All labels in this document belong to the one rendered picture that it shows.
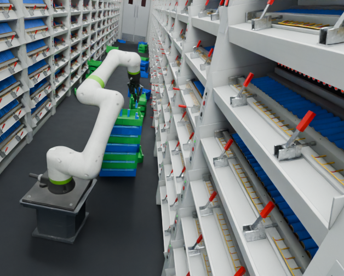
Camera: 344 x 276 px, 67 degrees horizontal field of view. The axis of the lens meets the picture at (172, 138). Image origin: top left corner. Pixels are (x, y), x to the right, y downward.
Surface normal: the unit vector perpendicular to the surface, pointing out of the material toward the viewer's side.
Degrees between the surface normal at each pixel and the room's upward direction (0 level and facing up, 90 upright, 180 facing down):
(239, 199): 19
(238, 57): 90
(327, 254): 90
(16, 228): 0
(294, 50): 109
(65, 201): 4
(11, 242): 0
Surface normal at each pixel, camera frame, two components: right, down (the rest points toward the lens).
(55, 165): -0.20, 0.45
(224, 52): 0.09, 0.45
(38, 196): 0.17, -0.85
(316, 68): -0.98, 0.18
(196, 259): -0.15, -0.88
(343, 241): -0.98, -0.11
